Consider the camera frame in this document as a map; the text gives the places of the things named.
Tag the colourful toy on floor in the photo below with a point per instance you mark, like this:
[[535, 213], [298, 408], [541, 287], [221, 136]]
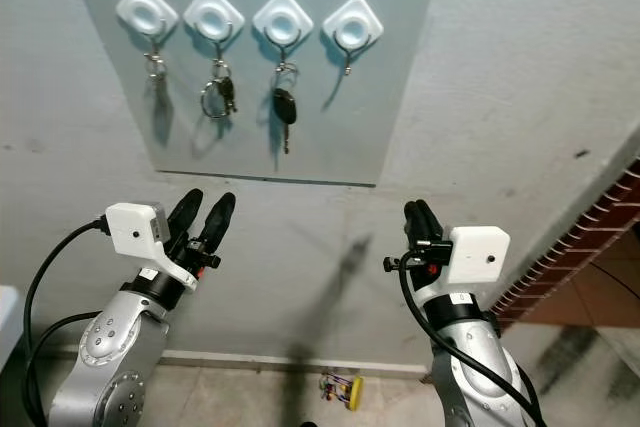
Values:
[[343, 390]]

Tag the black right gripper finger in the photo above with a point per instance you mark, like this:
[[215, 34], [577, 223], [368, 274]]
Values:
[[436, 229], [417, 225]]

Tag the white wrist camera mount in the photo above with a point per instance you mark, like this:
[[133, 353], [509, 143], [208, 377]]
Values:
[[132, 229], [478, 252]]

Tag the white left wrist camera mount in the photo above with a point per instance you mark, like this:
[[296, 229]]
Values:
[[132, 229]]

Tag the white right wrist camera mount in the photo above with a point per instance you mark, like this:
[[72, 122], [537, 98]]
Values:
[[478, 252]]

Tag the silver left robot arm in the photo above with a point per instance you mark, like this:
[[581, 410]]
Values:
[[105, 377]]

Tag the black car key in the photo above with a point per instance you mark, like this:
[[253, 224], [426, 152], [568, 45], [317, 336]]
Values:
[[283, 105]]

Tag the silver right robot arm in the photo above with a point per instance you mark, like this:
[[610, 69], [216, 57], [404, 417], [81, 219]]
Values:
[[470, 387]]

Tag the white diamond wall hook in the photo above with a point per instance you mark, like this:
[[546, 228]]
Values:
[[146, 10], [213, 13], [353, 24], [282, 19]]

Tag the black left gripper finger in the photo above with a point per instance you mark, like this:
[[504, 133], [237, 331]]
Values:
[[220, 222], [186, 217]]

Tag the grey wall panel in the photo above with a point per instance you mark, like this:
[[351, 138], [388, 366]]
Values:
[[400, 97]]

